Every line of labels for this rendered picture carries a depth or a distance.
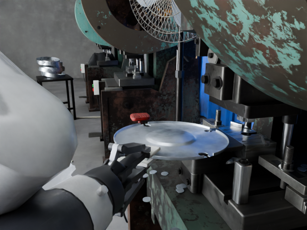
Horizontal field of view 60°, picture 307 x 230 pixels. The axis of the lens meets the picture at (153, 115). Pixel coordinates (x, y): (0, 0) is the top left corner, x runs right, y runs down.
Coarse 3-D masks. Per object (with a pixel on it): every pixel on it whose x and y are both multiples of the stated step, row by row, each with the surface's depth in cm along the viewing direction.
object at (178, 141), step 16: (128, 128) 76; (144, 128) 76; (160, 128) 76; (176, 128) 77; (192, 128) 77; (208, 128) 77; (160, 144) 63; (176, 144) 62; (192, 144) 64; (208, 144) 64; (224, 144) 64; (176, 160) 54
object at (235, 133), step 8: (224, 128) 79; (232, 128) 79; (240, 128) 79; (248, 128) 79; (232, 136) 73; (240, 136) 73; (248, 136) 73; (256, 136) 73; (248, 144) 67; (256, 144) 67; (272, 144) 68; (232, 152) 73; (240, 152) 69; (248, 152) 67; (256, 152) 68; (264, 152) 68; (272, 152) 69; (248, 160) 68; (256, 160) 68
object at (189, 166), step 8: (216, 128) 79; (232, 144) 67; (240, 144) 67; (192, 160) 67; (200, 160) 67; (208, 160) 68; (216, 160) 68; (184, 168) 73; (192, 168) 68; (200, 168) 68; (208, 168) 68; (216, 168) 69; (184, 176) 74; (192, 176) 68; (200, 176) 68; (192, 184) 69; (200, 184) 69; (192, 192) 69
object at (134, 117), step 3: (132, 114) 100; (135, 114) 100; (138, 114) 101; (141, 114) 101; (144, 114) 100; (147, 114) 100; (132, 117) 97; (135, 117) 97; (138, 117) 97; (141, 117) 97; (144, 117) 97; (147, 117) 98; (132, 120) 97; (135, 120) 97; (138, 120) 97; (141, 120) 97; (141, 123) 100
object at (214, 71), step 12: (216, 60) 68; (216, 72) 65; (228, 72) 62; (216, 84) 63; (228, 84) 63; (240, 84) 61; (216, 96) 66; (228, 96) 64; (240, 96) 62; (252, 96) 63; (264, 96) 64
